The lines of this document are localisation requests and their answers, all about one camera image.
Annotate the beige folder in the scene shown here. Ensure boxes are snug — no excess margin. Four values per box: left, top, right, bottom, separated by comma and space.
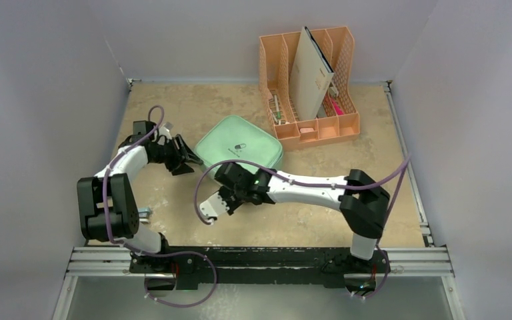
289, 26, 335, 121

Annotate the blue white stapler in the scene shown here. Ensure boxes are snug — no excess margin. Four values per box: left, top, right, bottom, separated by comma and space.
138, 207, 152, 224

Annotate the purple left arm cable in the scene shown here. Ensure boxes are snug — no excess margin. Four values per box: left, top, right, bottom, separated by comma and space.
102, 105, 218, 309

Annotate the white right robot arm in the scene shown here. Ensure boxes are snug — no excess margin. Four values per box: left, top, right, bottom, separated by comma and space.
199, 163, 390, 271

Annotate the peach desk file organizer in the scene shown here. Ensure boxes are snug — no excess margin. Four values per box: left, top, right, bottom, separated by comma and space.
259, 26, 360, 151

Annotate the pink item in organizer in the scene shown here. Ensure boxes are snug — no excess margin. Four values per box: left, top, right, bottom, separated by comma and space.
329, 97, 345, 116

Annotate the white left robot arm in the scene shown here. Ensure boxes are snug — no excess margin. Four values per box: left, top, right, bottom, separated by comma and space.
77, 120, 203, 273

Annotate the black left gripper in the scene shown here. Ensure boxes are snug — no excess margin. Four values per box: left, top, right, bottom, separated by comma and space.
150, 135, 201, 175

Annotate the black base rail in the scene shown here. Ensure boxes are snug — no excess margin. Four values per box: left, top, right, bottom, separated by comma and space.
129, 242, 390, 293

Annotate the green medicine case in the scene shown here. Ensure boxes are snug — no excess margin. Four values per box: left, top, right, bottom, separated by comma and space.
194, 115, 284, 170

